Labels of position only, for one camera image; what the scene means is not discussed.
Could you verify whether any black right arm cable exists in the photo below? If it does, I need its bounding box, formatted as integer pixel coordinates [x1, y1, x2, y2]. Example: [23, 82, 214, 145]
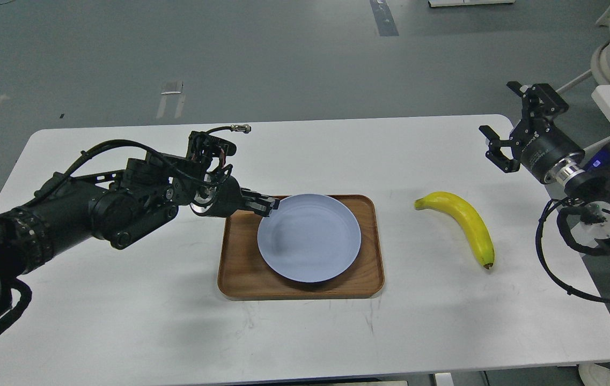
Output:
[535, 197, 610, 307]

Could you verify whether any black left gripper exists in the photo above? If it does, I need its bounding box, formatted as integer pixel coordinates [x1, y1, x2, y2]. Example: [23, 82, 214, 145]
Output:
[190, 176, 281, 218]

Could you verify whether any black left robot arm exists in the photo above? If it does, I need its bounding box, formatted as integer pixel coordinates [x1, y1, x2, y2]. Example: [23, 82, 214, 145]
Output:
[0, 124, 280, 335]

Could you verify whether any yellow banana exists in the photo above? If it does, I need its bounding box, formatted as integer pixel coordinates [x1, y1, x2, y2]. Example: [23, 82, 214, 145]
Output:
[414, 191, 495, 270]

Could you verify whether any light blue plate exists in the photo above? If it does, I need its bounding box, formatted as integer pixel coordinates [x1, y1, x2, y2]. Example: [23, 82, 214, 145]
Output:
[256, 194, 362, 283]

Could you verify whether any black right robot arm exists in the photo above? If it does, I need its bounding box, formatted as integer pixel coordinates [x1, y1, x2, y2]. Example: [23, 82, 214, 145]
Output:
[479, 81, 610, 256]

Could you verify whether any brown wooden tray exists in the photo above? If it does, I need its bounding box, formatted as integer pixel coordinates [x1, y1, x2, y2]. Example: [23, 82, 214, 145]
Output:
[217, 195, 384, 301]

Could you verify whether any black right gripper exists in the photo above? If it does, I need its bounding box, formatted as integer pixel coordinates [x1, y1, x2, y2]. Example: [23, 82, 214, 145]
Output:
[479, 81, 585, 185]

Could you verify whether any white shoe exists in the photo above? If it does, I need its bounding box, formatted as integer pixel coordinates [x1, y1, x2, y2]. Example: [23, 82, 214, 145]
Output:
[578, 363, 610, 385]

